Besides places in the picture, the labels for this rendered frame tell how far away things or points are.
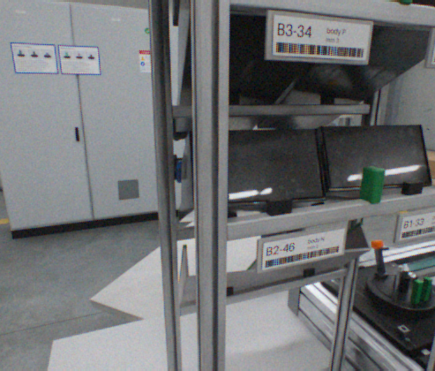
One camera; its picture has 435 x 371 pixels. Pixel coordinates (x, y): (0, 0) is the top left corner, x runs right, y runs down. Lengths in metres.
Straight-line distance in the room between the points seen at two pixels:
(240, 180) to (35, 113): 3.18
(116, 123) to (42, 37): 0.98
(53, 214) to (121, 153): 0.95
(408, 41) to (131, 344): 0.75
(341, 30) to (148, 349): 0.71
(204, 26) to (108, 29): 3.23
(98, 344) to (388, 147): 0.71
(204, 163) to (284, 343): 0.64
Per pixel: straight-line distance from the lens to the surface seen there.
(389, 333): 0.72
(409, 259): 1.07
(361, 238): 0.53
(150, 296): 0.94
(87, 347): 0.83
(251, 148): 0.30
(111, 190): 3.50
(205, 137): 0.20
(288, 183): 0.30
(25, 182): 3.53
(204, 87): 0.20
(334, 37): 0.25
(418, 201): 0.35
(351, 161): 0.37
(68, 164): 3.44
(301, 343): 0.81
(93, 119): 3.37
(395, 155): 0.40
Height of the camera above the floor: 1.40
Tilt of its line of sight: 16 degrees down
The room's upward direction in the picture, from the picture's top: straight up
